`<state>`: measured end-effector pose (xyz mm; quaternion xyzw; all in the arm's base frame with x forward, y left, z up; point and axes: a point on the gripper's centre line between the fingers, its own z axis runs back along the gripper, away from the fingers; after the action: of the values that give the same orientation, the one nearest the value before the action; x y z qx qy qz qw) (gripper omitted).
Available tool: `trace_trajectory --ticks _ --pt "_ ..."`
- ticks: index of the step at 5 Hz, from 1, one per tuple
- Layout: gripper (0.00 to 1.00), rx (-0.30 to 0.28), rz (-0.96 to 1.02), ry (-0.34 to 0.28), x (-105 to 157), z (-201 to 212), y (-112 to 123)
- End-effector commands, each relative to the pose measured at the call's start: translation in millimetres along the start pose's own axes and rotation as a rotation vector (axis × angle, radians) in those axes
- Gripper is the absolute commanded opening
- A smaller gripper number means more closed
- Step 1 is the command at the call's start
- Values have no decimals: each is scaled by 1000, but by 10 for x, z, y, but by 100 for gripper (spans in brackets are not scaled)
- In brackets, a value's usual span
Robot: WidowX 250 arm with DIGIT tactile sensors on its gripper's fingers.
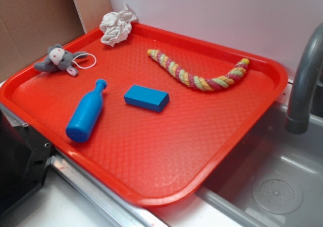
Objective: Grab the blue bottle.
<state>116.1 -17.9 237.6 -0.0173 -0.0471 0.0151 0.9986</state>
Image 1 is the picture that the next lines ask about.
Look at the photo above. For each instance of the grey plush mouse toy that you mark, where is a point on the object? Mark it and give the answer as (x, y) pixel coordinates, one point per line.
(59, 59)

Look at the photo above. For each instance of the blue plastic bottle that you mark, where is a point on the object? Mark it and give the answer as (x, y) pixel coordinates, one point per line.
(82, 122)

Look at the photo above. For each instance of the blue rectangular block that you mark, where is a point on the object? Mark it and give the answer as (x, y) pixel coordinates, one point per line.
(147, 98)

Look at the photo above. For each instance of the multicoloured twisted rope toy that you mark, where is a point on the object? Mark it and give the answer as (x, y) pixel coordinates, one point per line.
(199, 83)

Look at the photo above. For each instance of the grey sink faucet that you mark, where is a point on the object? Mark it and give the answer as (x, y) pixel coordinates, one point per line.
(306, 94)

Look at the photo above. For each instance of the crumpled white paper towel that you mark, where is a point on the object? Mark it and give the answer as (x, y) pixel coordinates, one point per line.
(116, 26)

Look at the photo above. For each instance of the grey plastic sink basin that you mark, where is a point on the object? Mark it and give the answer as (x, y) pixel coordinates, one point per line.
(271, 177)

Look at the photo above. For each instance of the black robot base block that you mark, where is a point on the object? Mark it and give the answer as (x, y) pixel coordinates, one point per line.
(25, 157)

